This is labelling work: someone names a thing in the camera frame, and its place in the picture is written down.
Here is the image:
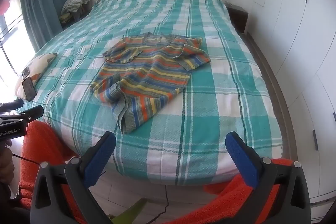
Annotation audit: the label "cream patterned pillow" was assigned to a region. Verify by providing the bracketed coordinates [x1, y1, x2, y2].
[14, 52, 58, 101]

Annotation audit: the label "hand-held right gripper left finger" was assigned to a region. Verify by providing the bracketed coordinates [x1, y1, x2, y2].
[30, 131, 116, 224]

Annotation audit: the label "teal plaid blanket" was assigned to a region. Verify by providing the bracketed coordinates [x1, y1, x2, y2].
[20, 0, 283, 186]

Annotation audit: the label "black cable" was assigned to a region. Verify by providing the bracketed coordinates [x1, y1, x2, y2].
[12, 153, 168, 224]

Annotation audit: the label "dark framed window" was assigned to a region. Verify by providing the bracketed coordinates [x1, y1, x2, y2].
[0, 0, 36, 83]

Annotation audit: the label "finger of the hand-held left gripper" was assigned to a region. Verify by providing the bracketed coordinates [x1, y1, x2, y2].
[0, 98, 24, 112]
[12, 105, 44, 123]

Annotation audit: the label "person's left hand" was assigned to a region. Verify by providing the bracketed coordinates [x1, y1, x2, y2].
[0, 140, 15, 186]

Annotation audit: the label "striped knit sweater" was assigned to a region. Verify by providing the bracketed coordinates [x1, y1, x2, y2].
[90, 32, 212, 134]

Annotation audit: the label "green slipper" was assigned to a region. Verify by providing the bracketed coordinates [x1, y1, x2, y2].
[109, 198, 147, 224]

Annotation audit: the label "white wardrobe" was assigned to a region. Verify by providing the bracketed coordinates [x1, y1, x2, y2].
[247, 0, 336, 203]

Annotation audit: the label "dark bedside table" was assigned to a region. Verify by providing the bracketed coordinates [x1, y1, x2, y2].
[62, 7, 90, 30]

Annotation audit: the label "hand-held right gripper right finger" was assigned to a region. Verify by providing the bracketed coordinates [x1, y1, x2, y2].
[225, 132, 311, 224]

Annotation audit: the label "grey bed frame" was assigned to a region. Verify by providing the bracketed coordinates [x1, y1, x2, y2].
[244, 32, 300, 161]

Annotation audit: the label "checked folded cloth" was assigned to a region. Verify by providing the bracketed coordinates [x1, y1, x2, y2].
[61, 0, 92, 16]

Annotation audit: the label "person's orange fleece pants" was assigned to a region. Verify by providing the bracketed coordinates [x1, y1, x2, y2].
[18, 120, 300, 224]

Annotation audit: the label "dark wooden nightstand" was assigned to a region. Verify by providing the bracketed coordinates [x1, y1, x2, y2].
[226, 2, 249, 34]

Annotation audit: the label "black smartphone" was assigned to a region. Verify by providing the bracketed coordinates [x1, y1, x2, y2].
[22, 76, 37, 102]

